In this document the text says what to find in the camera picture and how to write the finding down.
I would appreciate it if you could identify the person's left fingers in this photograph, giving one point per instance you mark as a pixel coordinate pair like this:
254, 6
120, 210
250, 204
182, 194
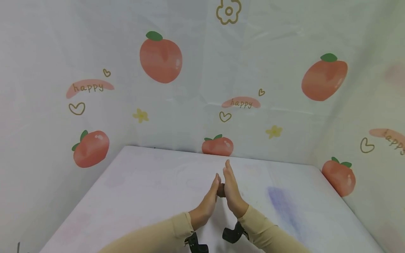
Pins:
215, 184

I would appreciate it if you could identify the person's right forearm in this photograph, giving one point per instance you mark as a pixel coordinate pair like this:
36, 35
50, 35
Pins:
269, 232

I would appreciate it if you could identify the black wrist band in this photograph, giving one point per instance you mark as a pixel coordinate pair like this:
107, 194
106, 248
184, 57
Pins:
233, 234
196, 244

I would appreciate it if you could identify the small brown object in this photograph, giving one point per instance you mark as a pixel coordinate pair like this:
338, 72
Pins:
221, 190

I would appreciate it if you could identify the person's right hand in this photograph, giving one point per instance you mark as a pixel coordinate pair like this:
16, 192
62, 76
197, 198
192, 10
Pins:
233, 196

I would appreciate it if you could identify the person's right fingers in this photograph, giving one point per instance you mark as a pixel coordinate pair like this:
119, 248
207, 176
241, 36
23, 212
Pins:
229, 174

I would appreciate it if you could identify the person's left hand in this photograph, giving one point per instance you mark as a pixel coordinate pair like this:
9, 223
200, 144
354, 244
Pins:
205, 207

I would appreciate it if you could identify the person's left forearm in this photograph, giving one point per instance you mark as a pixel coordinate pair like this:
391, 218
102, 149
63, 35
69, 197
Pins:
158, 237

